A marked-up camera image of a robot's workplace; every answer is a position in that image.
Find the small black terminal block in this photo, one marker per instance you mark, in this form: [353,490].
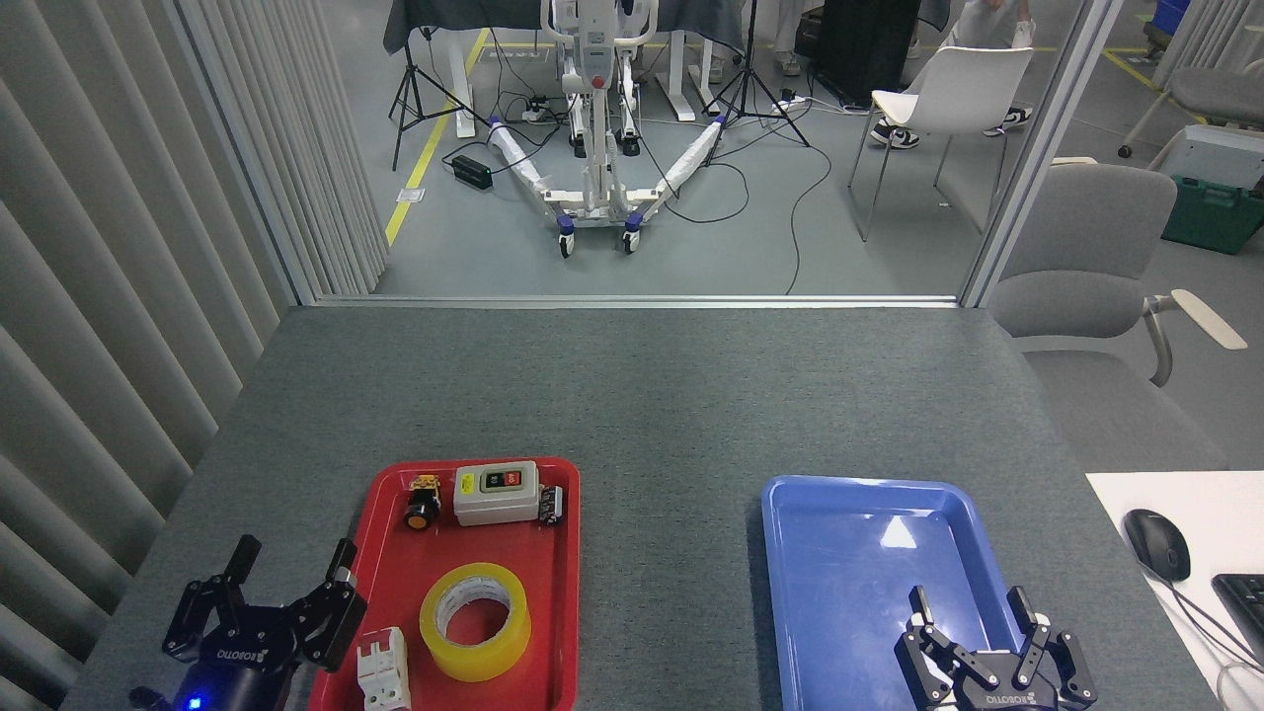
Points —
[551,504]

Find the white plastic chair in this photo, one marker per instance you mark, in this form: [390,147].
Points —
[963,89]

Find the grey office chair with armrest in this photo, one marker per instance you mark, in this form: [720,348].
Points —
[1081,257]

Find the black cabinet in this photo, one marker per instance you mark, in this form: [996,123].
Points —
[864,44]

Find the silver frame post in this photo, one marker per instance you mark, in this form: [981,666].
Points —
[1037,148]

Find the grey chair on casters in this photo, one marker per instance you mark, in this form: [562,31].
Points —
[1220,94]

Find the yellow tape roll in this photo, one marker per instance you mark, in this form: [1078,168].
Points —
[479,660]

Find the silver frame rail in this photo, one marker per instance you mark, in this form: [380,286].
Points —
[632,301]

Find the white side desk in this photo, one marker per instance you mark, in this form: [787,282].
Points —
[1224,513]

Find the grey two-button switch box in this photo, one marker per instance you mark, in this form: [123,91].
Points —
[494,504]

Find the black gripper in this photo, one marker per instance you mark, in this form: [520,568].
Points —
[1002,691]
[242,662]

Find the black keyboard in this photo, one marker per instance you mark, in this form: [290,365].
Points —
[1246,607]

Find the person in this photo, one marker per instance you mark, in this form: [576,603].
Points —
[894,135]
[787,61]

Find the blue plastic tray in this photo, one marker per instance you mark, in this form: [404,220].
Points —
[849,592]

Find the blue bin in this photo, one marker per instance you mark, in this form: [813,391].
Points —
[1170,15]

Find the green plastic bin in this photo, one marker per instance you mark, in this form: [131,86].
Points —
[1210,217]

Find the white power strip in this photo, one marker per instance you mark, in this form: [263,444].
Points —
[536,112]
[788,101]

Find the black yellow push button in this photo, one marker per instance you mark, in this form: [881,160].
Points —
[422,513]

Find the black power adapter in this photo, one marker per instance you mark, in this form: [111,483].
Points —
[472,172]

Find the white box lid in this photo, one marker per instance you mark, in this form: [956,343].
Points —
[1220,153]

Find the white circuit breaker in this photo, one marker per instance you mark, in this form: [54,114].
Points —
[383,671]

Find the black tripod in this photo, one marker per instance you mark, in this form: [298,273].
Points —
[748,84]
[407,84]

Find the black computer mouse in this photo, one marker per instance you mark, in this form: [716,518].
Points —
[1157,543]

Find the white stand on wheels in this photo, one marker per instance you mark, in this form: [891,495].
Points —
[595,148]

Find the red plastic tray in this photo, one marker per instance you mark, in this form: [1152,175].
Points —
[553,592]

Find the grey slatted partition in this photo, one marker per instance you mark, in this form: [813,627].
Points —
[99,247]

